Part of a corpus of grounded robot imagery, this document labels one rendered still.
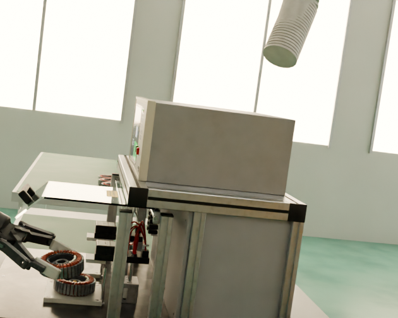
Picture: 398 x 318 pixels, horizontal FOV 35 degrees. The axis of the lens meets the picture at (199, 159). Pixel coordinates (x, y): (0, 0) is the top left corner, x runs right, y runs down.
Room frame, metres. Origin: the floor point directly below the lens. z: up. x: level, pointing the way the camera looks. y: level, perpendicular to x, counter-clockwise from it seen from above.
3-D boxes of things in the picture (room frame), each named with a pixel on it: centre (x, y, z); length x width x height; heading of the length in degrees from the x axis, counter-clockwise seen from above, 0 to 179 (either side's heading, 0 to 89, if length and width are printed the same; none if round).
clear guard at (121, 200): (1.62, 0.27, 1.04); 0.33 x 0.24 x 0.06; 100
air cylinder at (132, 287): (1.71, 0.15, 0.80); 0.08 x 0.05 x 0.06; 10
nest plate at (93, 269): (1.92, 0.33, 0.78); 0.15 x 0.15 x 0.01; 10
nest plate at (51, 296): (1.68, 0.29, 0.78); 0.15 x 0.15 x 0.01; 10
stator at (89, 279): (1.68, 0.29, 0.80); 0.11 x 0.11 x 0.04
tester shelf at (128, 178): (1.86, 0.00, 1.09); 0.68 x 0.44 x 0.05; 10
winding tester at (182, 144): (1.84, -0.01, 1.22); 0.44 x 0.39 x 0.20; 10
